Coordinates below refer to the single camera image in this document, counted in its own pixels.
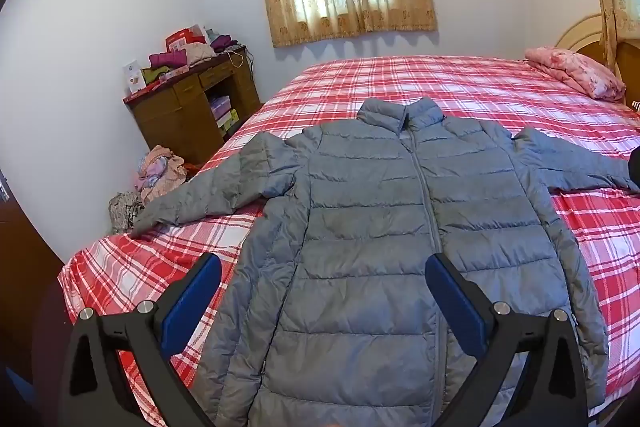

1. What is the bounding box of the grey puffer jacket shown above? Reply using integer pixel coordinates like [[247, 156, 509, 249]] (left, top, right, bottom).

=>
[[134, 98, 638, 426]]

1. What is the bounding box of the red gift bag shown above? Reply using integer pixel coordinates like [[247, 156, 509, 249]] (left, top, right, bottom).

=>
[[165, 25, 207, 52]]

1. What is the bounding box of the red plaid bed sheet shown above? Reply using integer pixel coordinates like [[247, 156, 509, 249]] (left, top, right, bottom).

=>
[[58, 56, 639, 403]]

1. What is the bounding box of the purple folded garment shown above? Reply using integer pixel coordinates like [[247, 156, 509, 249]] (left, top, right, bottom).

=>
[[210, 35, 238, 54]]

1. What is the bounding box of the brown wooden desk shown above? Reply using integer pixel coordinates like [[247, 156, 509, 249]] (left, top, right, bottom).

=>
[[124, 46, 262, 166]]

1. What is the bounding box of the pink floral pillow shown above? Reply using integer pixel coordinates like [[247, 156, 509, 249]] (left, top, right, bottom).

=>
[[525, 46, 626, 102]]

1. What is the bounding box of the pink clothes pile on floor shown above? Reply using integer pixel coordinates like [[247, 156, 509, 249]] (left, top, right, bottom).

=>
[[134, 145, 188, 204]]

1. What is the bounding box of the wooden headboard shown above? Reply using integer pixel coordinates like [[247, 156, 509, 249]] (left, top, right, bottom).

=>
[[555, 14, 640, 110]]

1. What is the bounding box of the grey patterned cloth on floor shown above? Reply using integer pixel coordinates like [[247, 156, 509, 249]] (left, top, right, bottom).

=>
[[107, 191, 144, 234]]

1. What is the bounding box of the white greeting card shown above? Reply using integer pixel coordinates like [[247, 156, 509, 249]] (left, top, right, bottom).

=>
[[124, 60, 146, 94]]

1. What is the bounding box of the magenta folded garment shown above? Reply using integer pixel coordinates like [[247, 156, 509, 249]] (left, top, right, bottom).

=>
[[149, 50, 189, 69]]

